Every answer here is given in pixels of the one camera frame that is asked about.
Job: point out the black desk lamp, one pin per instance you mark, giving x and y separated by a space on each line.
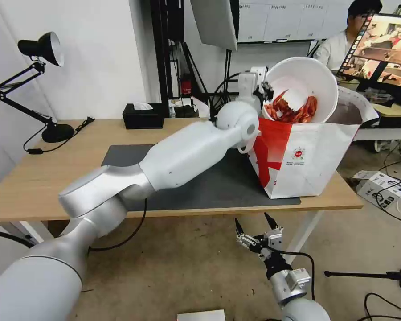
55 132

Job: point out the black tissue box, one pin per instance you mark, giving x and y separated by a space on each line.
142 118

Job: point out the black tripod leg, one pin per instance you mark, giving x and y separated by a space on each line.
371 275

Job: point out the grey curved monitor back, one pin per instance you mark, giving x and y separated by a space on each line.
217 23

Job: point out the white red takeout bag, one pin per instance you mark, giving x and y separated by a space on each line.
314 157

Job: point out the white round takeout bowl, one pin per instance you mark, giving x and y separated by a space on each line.
307 80

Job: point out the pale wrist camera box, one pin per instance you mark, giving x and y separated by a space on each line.
276 239

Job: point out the white table leg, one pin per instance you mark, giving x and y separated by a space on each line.
309 230
30 232

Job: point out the white flat box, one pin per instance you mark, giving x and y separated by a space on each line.
201 315

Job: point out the red small canister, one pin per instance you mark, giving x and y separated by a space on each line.
186 85

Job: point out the black metal rack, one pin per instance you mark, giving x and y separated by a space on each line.
163 50

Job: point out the person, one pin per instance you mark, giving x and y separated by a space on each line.
334 46

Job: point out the dark grey desk mat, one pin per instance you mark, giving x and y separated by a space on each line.
220 187

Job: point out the red crayfish shell scraps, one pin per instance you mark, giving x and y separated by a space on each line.
280 107

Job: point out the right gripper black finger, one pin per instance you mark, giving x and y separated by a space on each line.
249 241
272 224

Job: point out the white side desk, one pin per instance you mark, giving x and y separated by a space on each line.
387 132

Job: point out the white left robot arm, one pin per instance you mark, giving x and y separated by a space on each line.
187 150

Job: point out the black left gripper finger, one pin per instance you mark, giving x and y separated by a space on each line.
270 90

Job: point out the lit computer monitor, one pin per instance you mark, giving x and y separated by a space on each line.
384 46

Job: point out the white wall board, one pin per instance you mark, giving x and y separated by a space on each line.
287 20

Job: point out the white printed carton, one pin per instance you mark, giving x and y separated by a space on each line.
384 189

